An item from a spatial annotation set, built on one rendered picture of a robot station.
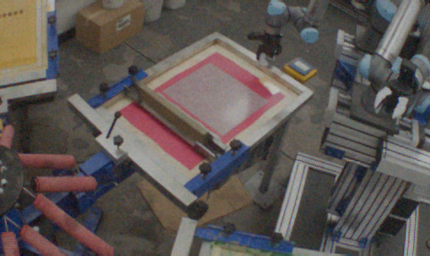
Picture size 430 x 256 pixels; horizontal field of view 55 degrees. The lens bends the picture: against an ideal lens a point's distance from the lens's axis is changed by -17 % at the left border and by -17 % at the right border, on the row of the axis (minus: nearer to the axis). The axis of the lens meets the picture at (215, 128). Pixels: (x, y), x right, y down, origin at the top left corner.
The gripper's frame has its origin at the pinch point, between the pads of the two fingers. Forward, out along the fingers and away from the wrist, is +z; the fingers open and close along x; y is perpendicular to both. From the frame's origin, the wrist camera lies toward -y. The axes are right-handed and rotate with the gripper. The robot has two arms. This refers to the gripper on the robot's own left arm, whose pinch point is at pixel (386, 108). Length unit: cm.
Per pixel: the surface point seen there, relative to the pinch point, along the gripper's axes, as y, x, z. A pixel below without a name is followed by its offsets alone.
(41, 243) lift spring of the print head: 40, 59, 69
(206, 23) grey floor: 138, 230, -198
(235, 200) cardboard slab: 155, 91, -68
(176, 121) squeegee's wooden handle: 54, 79, -9
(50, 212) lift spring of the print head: 39, 66, 60
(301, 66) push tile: 62, 72, -87
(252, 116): 62, 67, -40
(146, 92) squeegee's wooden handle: 49, 96, -9
